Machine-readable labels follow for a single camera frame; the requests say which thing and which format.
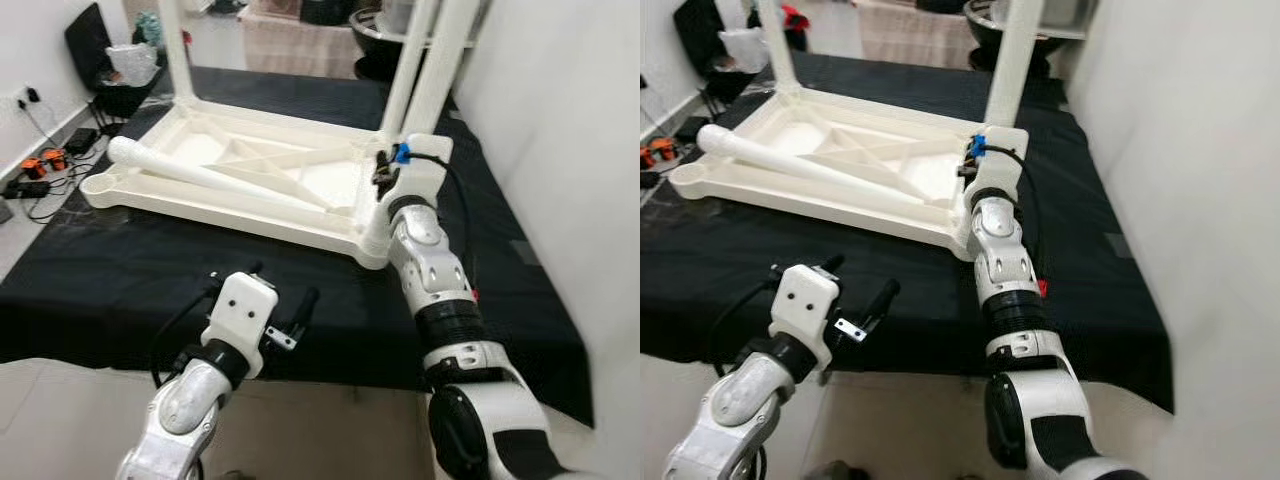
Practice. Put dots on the white plastic table top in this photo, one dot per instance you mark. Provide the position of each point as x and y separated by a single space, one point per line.
930 175
330 180

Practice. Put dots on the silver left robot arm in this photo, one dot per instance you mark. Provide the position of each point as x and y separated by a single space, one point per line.
740 410
185 420

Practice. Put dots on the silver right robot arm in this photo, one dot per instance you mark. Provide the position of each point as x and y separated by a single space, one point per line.
440 290
1010 290

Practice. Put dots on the black round basin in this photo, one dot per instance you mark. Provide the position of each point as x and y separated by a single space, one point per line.
980 32
372 45

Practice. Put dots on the dark grey robot leg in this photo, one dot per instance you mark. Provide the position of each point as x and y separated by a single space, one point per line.
835 472

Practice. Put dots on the beige striped cloth cover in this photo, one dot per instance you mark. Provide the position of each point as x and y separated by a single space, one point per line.
300 40
910 35

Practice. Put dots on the clear tape strip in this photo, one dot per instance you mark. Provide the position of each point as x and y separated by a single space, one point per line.
1120 243
522 250

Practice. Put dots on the grey plastic storage bin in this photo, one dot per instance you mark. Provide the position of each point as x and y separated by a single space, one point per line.
1065 12

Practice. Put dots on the black power adapter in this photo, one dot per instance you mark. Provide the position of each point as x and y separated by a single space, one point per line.
690 128
80 140

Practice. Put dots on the orange black battery pack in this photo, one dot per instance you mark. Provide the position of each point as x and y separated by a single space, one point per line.
651 158
33 168
55 158
669 149

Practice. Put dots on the black power strip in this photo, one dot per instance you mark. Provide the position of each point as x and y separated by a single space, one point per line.
648 180
30 188

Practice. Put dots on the clear plastic bag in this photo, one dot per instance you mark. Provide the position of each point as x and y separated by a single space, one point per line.
745 48
130 65

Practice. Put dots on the red cloth bundle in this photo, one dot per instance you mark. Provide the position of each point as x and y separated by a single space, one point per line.
795 18

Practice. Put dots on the teal cloth bundle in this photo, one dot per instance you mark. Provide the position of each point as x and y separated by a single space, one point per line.
150 25

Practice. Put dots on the black fabric bag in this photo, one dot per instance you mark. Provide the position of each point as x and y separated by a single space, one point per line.
90 50
695 35

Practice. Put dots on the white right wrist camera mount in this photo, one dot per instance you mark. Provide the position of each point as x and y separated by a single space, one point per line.
1000 165
425 175

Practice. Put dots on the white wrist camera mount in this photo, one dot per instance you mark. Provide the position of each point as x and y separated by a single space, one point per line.
425 175
240 315
805 305
1000 165

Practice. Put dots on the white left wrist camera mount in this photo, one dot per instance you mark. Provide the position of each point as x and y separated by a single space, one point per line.
240 315
805 305

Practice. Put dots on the wall socket with black plug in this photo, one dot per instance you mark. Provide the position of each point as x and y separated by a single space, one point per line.
30 97

